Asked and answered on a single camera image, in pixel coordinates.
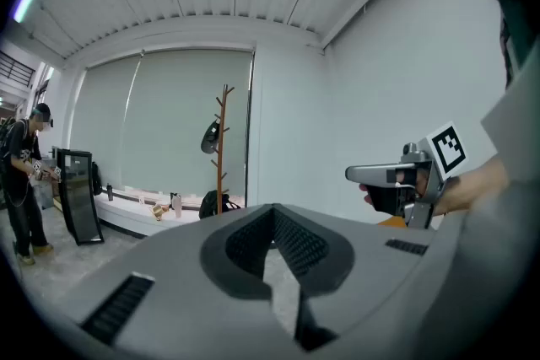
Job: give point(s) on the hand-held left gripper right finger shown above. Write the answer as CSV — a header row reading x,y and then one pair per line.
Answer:
x,y
312,255

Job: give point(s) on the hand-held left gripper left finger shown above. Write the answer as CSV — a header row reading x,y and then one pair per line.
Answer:
x,y
236,253

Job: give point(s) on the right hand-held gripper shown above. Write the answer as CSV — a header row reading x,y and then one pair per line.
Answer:
x,y
379,173

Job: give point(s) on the wooden coat rack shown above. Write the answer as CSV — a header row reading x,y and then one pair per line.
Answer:
x,y
221,164

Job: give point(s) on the grey cap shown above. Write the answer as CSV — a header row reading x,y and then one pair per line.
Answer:
x,y
209,139

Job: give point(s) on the person's right forearm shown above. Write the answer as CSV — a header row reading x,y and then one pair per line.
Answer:
x,y
472,189

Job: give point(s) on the person's right hand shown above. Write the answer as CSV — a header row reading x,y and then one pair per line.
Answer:
x,y
366,194

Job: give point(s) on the white tumbler with black lid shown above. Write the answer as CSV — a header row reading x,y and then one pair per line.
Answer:
x,y
177,207

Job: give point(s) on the small white card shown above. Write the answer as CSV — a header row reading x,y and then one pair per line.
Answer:
x,y
142,200

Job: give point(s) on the white window ledge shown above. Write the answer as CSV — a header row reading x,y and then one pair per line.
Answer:
x,y
126,217

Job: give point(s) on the dark water bottle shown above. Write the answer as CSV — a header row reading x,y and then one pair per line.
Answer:
x,y
110,193

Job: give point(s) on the grey roller blind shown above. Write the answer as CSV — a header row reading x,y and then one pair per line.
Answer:
x,y
160,122

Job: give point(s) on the black framed glass panel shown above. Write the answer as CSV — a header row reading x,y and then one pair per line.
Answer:
x,y
80,198

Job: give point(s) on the dark green printed shirt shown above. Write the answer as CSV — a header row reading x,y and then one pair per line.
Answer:
x,y
516,29

